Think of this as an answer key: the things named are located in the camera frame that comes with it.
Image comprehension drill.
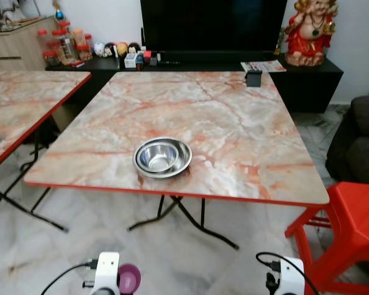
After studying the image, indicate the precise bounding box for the purple plastic cup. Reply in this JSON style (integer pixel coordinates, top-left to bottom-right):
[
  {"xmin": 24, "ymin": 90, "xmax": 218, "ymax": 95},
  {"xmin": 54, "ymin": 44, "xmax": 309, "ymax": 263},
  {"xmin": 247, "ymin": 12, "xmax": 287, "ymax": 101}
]
[{"xmin": 118, "ymin": 264, "xmax": 142, "ymax": 295}]

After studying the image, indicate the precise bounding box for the red plastic stool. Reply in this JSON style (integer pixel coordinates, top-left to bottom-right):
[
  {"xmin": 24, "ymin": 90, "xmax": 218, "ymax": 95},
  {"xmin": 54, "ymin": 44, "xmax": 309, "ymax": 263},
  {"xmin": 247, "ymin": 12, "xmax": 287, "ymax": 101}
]
[{"xmin": 285, "ymin": 182, "xmax": 369, "ymax": 295}]

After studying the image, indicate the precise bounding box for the small stainless steel bowl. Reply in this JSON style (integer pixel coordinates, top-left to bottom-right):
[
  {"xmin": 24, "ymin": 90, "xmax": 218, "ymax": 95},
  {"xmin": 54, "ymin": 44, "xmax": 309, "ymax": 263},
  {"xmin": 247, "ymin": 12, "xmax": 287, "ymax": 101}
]
[{"xmin": 137, "ymin": 140, "xmax": 180, "ymax": 173}]

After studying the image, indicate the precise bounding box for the large stainless steel bowl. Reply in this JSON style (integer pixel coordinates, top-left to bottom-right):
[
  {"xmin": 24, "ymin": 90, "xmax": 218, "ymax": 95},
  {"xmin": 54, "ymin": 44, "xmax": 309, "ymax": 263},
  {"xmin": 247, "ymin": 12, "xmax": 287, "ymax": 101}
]
[{"xmin": 133, "ymin": 136, "xmax": 192, "ymax": 179}]

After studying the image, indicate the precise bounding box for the marble folding table red edge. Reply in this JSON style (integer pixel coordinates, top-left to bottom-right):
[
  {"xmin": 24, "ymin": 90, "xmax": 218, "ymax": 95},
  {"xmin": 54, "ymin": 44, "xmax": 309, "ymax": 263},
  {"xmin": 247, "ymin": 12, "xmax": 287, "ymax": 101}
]
[
  {"xmin": 23, "ymin": 71, "xmax": 330, "ymax": 250},
  {"xmin": 0, "ymin": 69, "xmax": 92, "ymax": 233}
]

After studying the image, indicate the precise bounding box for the dark grey fabric sofa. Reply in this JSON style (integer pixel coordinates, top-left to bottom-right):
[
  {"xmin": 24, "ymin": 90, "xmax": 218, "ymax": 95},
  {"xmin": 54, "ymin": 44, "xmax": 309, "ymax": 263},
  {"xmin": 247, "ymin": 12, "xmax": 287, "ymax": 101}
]
[{"xmin": 326, "ymin": 95, "xmax": 369, "ymax": 186}]

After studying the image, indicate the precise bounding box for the black TV console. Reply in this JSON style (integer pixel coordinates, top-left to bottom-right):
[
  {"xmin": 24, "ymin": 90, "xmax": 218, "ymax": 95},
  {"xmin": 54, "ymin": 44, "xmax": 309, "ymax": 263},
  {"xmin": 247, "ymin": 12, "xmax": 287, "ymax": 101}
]
[{"xmin": 46, "ymin": 55, "xmax": 344, "ymax": 114}]

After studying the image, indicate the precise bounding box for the small black clamp device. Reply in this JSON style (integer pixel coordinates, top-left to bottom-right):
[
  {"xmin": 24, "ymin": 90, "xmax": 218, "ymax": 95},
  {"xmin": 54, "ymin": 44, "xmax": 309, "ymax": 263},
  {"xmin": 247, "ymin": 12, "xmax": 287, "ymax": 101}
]
[{"xmin": 246, "ymin": 69, "xmax": 263, "ymax": 87}]

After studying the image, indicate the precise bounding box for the printed magazine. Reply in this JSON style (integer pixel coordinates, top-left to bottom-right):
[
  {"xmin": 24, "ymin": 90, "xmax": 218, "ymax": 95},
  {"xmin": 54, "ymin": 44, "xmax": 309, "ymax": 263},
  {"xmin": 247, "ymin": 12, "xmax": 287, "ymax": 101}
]
[{"xmin": 241, "ymin": 60, "xmax": 287, "ymax": 73}]

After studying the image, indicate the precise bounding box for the small white black box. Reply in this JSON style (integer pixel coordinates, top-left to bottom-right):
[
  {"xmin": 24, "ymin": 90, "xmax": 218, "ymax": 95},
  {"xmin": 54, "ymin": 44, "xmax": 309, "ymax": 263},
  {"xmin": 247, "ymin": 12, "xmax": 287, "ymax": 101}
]
[{"xmin": 124, "ymin": 52, "xmax": 146, "ymax": 68}]

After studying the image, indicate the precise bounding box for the small red-lid plastic jar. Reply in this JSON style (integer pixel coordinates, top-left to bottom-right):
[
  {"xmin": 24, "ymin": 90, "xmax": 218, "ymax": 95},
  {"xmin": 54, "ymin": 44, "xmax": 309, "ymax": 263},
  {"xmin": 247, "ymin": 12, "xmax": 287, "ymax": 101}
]
[{"xmin": 77, "ymin": 43, "xmax": 93, "ymax": 61}]

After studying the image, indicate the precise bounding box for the large red-lid snack jar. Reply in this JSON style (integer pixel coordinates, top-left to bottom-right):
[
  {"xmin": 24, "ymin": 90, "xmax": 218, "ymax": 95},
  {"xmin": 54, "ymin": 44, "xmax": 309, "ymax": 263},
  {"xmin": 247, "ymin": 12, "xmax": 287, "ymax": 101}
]
[{"xmin": 52, "ymin": 28, "xmax": 76, "ymax": 64}]

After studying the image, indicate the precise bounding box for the tall red-lid plastic jar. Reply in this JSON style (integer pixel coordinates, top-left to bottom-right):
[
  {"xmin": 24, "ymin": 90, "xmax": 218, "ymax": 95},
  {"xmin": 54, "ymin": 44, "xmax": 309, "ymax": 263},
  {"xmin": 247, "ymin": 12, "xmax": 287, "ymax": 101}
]
[{"xmin": 38, "ymin": 29, "xmax": 54, "ymax": 60}]

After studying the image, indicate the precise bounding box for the red laughing figure statue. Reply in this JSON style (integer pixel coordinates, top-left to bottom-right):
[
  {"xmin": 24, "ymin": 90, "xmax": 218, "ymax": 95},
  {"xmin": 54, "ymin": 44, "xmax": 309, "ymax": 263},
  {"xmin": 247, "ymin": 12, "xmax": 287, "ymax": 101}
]
[{"xmin": 285, "ymin": 0, "xmax": 338, "ymax": 67}]

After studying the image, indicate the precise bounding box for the orange-lid plastic jar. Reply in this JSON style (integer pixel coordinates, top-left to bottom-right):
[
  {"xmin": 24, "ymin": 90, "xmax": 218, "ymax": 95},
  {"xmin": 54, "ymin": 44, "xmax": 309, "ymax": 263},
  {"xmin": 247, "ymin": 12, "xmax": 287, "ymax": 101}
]
[{"xmin": 73, "ymin": 29, "xmax": 87, "ymax": 47}]

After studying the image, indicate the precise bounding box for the light wooden cabinet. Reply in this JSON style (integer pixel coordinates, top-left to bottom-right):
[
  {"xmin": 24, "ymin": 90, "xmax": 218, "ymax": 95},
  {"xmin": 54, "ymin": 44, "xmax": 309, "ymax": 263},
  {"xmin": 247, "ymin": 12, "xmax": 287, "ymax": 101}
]
[{"xmin": 0, "ymin": 15, "xmax": 50, "ymax": 71}]

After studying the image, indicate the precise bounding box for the black television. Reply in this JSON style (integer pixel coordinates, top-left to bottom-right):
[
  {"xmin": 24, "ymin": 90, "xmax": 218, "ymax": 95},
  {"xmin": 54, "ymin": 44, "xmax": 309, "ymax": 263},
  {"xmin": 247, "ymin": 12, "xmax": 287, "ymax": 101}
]
[{"xmin": 140, "ymin": 0, "xmax": 288, "ymax": 62}]

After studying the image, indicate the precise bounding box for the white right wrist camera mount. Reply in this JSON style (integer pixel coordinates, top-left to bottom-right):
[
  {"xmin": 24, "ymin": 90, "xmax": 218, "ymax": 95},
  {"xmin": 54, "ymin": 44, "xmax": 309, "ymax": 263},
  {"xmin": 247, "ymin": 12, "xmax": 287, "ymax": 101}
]
[{"xmin": 274, "ymin": 257, "xmax": 306, "ymax": 295}]

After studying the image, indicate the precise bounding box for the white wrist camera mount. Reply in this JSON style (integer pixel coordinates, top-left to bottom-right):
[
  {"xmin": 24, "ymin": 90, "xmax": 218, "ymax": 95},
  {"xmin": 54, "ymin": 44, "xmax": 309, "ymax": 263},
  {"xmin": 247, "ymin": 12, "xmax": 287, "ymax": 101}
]
[
  {"xmin": 93, "ymin": 251, "xmax": 121, "ymax": 295},
  {"xmin": 274, "ymin": 257, "xmax": 306, "ymax": 295}
]

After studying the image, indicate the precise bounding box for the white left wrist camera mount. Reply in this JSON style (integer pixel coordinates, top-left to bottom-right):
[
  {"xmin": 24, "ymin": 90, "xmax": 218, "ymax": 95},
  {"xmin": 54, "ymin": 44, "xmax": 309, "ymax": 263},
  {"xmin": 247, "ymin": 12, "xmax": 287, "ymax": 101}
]
[{"xmin": 93, "ymin": 251, "xmax": 121, "ymax": 295}]

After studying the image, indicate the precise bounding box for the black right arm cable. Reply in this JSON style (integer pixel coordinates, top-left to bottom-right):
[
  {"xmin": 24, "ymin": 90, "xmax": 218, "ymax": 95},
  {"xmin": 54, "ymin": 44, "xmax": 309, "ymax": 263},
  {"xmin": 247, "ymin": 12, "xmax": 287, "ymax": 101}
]
[{"xmin": 256, "ymin": 252, "xmax": 321, "ymax": 295}]

